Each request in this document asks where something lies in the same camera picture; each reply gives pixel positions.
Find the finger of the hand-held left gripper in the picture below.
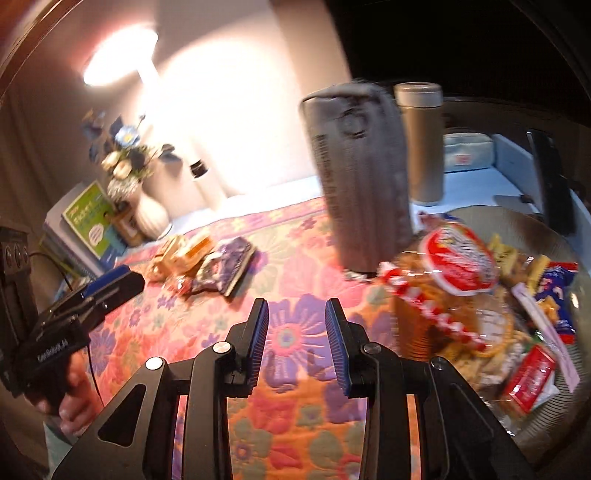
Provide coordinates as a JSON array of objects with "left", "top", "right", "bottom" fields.
[
  {"left": 76, "top": 272, "right": 146, "bottom": 333},
  {"left": 48, "top": 264, "right": 134, "bottom": 319}
]

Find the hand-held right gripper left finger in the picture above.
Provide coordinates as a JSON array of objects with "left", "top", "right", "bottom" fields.
[{"left": 51, "top": 298, "right": 270, "bottom": 480}]

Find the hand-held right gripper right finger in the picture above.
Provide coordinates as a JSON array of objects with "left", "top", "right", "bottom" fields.
[{"left": 324, "top": 299, "right": 539, "bottom": 480}]

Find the clear round cracker bag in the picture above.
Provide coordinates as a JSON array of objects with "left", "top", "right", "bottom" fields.
[{"left": 434, "top": 295, "right": 527, "bottom": 407}]

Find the red white striped snack bag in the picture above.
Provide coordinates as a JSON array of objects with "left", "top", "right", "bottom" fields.
[{"left": 379, "top": 222, "right": 515, "bottom": 384}]

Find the clear yellow-edged nut packet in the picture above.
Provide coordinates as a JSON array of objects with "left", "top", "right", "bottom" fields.
[{"left": 487, "top": 233, "right": 550, "bottom": 287}]

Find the small red snack packet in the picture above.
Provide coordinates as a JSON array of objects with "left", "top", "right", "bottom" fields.
[{"left": 501, "top": 344, "right": 557, "bottom": 414}]

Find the purple white mouthwash sachet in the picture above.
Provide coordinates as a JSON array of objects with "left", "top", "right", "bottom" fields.
[{"left": 510, "top": 281, "right": 580, "bottom": 393}]

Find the grey round basket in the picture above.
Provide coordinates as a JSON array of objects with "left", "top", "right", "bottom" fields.
[{"left": 392, "top": 205, "right": 591, "bottom": 469}]

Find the blue red biscuit bag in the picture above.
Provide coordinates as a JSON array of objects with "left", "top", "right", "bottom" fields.
[{"left": 531, "top": 261, "right": 580, "bottom": 333}]

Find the person's left hand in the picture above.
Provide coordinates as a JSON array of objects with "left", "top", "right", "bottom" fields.
[{"left": 44, "top": 357, "right": 100, "bottom": 435}]

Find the green cover book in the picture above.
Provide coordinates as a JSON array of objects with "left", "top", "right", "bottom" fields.
[{"left": 61, "top": 181, "right": 127, "bottom": 259}]

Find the black flat box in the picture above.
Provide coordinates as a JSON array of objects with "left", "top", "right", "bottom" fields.
[{"left": 228, "top": 247, "right": 258, "bottom": 298}]

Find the white ribbed vase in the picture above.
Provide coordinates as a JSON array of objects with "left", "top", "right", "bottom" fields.
[{"left": 134, "top": 187, "right": 171, "bottom": 241}]

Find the clear bread package orange label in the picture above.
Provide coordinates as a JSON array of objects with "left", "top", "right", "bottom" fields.
[{"left": 148, "top": 231, "right": 215, "bottom": 282}]

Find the purple white snack packet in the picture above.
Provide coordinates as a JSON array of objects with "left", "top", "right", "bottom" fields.
[{"left": 191, "top": 236, "right": 254, "bottom": 296}]

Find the blue white flower bouquet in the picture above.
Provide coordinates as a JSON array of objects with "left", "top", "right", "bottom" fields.
[{"left": 81, "top": 111, "right": 178, "bottom": 199}]

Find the floral tablecloth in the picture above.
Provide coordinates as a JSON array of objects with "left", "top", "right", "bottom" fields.
[{"left": 51, "top": 196, "right": 462, "bottom": 480}]

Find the white desk lamp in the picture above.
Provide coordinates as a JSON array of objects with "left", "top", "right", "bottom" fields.
[{"left": 82, "top": 27, "right": 229, "bottom": 210}]

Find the grey pencil case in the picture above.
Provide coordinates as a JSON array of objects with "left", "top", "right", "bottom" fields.
[{"left": 299, "top": 79, "right": 414, "bottom": 278}]

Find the beige thermos bottle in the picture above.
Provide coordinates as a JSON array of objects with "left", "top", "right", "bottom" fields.
[{"left": 393, "top": 82, "right": 446, "bottom": 206}]

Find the pale blue storage pouch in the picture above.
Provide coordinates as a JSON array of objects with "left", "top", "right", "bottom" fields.
[{"left": 443, "top": 131, "right": 497, "bottom": 174}]

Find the black monitor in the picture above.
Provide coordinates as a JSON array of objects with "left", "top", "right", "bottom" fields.
[{"left": 526, "top": 129, "right": 578, "bottom": 236}]

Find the wooden photo frame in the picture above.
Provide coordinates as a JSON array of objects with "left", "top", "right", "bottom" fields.
[{"left": 113, "top": 203, "right": 146, "bottom": 247}]

